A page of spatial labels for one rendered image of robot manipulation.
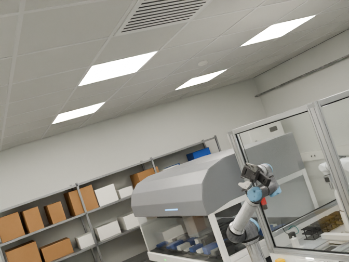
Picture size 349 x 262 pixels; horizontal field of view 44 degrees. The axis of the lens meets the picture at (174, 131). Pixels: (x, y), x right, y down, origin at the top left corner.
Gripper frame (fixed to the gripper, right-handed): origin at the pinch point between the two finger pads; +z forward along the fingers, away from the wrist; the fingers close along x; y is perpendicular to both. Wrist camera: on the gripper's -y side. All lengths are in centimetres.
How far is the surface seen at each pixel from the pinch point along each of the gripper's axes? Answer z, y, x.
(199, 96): -479, 287, -40
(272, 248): -125, 0, -80
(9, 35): 65, 122, 33
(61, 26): 42, 111, 44
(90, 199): -257, 290, -206
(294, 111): -75, 10, 34
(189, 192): -133, 89, -75
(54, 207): -216, 315, -222
